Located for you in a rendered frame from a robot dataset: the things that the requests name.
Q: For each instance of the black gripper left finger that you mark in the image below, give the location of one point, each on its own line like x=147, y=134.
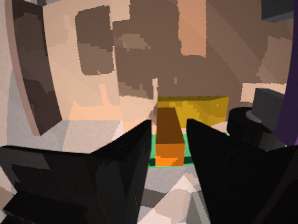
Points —
x=109, y=182

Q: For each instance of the green tray rim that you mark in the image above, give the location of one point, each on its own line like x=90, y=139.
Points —
x=187, y=161

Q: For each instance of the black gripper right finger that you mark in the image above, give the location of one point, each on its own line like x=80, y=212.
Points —
x=240, y=182

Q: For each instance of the green tray floor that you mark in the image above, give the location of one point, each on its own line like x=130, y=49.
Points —
x=153, y=150

